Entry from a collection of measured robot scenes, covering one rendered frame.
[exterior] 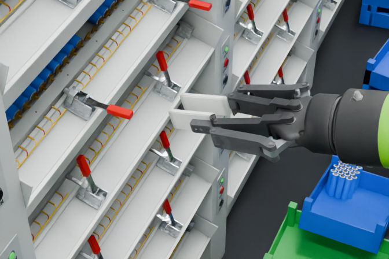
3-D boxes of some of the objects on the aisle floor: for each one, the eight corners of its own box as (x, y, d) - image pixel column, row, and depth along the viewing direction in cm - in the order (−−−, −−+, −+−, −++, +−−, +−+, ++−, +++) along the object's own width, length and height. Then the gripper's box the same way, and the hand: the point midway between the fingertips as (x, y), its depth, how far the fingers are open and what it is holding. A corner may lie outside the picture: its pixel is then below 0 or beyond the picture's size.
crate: (327, 177, 233) (333, 152, 230) (399, 200, 227) (407, 174, 224) (297, 227, 207) (303, 199, 204) (377, 254, 201) (385, 226, 198)
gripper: (327, 192, 100) (158, 169, 112) (366, 108, 111) (208, 95, 122) (316, 145, 96) (142, 126, 108) (358, 62, 106) (195, 54, 118)
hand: (199, 112), depth 113 cm, fingers open, 3 cm apart
